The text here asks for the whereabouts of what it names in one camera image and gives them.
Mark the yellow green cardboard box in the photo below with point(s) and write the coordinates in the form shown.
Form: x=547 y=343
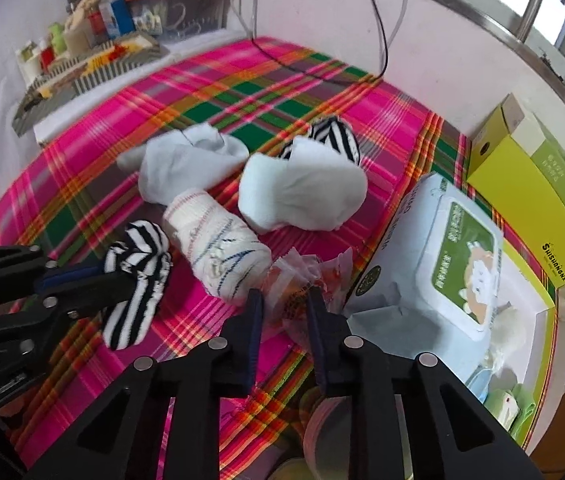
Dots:
x=512 y=185

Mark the black white striped sock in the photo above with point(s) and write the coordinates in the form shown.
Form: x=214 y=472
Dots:
x=132 y=310
x=330 y=135

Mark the white soft cloth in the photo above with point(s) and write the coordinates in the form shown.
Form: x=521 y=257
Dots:
x=302 y=190

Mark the small white bottle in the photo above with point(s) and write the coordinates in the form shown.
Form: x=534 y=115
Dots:
x=27 y=60

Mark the beige plush toy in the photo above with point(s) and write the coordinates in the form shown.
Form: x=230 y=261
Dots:
x=80 y=30

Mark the striped storage box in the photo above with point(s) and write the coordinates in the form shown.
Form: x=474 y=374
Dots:
x=102 y=60

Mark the small red bottle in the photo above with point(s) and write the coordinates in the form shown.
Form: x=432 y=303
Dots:
x=46 y=55

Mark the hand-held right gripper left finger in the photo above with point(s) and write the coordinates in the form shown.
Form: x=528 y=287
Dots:
x=255 y=330

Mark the metal window railing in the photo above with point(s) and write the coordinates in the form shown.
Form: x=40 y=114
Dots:
x=512 y=5

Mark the orange printed plastic wrapper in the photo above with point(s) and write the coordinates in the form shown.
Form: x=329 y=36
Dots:
x=292 y=280

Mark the pump bottle with blue label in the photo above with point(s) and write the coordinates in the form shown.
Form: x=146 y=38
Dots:
x=115 y=15

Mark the light blue wet wipes pack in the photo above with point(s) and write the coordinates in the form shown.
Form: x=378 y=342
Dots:
x=437 y=260

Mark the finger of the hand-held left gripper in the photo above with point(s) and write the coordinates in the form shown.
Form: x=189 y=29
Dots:
x=72 y=274
x=107 y=292

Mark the small green bottle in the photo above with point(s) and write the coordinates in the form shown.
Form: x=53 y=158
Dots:
x=56 y=35

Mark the white cloth with coloured stripes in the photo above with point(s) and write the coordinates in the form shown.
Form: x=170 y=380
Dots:
x=212 y=245

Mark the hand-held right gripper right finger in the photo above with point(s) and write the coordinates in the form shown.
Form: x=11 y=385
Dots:
x=317 y=340

